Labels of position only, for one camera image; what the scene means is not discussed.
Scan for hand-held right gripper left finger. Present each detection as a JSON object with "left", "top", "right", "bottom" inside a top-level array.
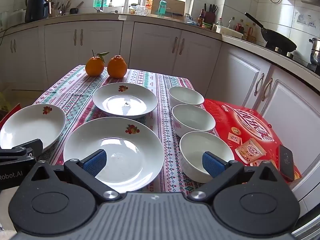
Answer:
[{"left": 30, "top": 149, "right": 120, "bottom": 202}]

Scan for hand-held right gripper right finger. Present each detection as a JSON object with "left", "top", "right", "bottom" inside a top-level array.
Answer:
[{"left": 187, "top": 151, "right": 284, "bottom": 202}]

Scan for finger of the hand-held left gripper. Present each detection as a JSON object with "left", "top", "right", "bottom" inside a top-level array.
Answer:
[{"left": 0, "top": 138, "right": 44, "bottom": 161}]

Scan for white plate with fruit print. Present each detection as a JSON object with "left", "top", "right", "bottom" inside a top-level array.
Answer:
[
  {"left": 63, "top": 117, "right": 165, "bottom": 194},
  {"left": 0, "top": 104, "right": 67, "bottom": 153},
  {"left": 92, "top": 82, "right": 158, "bottom": 120}
]

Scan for white ceramic bowl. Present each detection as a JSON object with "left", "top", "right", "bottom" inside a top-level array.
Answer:
[
  {"left": 171, "top": 104, "right": 216, "bottom": 138},
  {"left": 168, "top": 86, "right": 205, "bottom": 108},
  {"left": 179, "top": 130, "right": 235, "bottom": 184}
]

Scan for red snack gift bag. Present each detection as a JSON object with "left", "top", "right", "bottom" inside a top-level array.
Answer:
[{"left": 202, "top": 98, "right": 302, "bottom": 181}]

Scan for patterned red green tablecloth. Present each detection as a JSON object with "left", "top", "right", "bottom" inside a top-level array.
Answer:
[{"left": 32, "top": 64, "right": 221, "bottom": 193}]

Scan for black smartphone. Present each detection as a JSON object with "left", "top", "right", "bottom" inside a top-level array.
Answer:
[{"left": 278, "top": 144, "right": 296, "bottom": 182}]

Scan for orange with green leaf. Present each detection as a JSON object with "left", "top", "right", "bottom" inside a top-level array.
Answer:
[{"left": 85, "top": 50, "right": 111, "bottom": 77}]

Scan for bumpy orange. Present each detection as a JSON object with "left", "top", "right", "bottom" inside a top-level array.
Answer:
[{"left": 107, "top": 54, "right": 127, "bottom": 78}]

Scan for white kitchen appliance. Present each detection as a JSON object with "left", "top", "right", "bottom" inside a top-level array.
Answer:
[{"left": 7, "top": 8, "right": 26, "bottom": 27}]

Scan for white kitchen counter cabinets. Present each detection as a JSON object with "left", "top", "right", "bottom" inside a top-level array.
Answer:
[{"left": 0, "top": 12, "right": 320, "bottom": 230}]

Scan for white rectangular tray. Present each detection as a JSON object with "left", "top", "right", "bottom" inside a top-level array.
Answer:
[{"left": 215, "top": 25, "right": 244, "bottom": 40}]

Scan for black gas stove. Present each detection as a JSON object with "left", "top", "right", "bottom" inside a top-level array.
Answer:
[{"left": 264, "top": 42, "right": 320, "bottom": 75}]

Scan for yellow oil bottle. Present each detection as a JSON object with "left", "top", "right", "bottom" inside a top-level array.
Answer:
[{"left": 246, "top": 22, "right": 258, "bottom": 43}]

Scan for utensil holder with utensils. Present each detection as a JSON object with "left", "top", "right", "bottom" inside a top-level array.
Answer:
[{"left": 51, "top": 0, "right": 73, "bottom": 18}]

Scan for black wok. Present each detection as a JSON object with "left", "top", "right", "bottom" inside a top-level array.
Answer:
[{"left": 244, "top": 12, "right": 298, "bottom": 53}]

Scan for dark sauce bottle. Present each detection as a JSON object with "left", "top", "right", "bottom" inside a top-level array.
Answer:
[{"left": 197, "top": 8, "right": 206, "bottom": 28}]

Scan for knife block with knives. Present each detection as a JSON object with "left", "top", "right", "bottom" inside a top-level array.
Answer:
[{"left": 203, "top": 3, "right": 218, "bottom": 24}]

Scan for stainless steel pot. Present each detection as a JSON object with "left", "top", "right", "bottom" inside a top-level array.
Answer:
[{"left": 308, "top": 37, "right": 320, "bottom": 66}]

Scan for metal kitchen faucet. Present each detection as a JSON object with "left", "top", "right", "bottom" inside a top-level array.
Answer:
[{"left": 84, "top": 0, "right": 104, "bottom": 12}]

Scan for glass mug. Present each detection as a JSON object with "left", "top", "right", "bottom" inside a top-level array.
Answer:
[{"left": 135, "top": 5, "right": 149, "bottom": 16}]

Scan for brown cardboard box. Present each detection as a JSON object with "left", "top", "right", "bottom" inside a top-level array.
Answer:
[{"left": 150, "top": 0, "right": 186, "bottom": 16}]

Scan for teal water bottle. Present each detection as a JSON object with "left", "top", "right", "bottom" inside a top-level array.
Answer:
[{"left": 157, "top": 0, "right": 168, "bottom": 16}]

